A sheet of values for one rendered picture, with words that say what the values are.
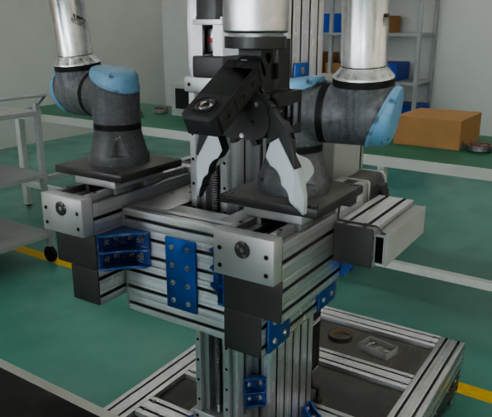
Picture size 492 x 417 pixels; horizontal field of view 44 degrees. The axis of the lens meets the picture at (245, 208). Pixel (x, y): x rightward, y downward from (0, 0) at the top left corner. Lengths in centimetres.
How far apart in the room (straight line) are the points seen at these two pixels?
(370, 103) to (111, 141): 65
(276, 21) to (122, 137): 86
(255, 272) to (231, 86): 54
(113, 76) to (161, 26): 779
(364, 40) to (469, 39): 605
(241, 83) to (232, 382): 110
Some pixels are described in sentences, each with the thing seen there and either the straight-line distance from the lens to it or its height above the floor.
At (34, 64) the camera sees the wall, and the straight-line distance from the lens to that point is 774.
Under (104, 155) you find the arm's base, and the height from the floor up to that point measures 106.
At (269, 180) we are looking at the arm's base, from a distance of 122.
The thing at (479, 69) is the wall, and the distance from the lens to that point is 715.
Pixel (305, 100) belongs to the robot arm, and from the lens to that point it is 118.
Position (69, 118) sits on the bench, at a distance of 441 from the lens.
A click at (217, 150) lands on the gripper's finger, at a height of 122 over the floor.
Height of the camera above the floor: 137
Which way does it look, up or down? 17 degrees down
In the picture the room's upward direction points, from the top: straight up
